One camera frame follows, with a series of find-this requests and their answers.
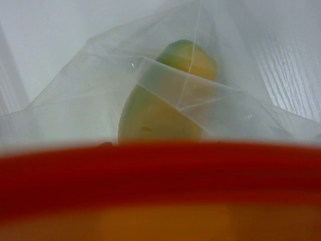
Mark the fake yellow mango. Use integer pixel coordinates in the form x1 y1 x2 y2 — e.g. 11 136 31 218
118 40 217 143

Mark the clear zip top bag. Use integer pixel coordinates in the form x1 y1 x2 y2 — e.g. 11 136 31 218
0 0 321 241

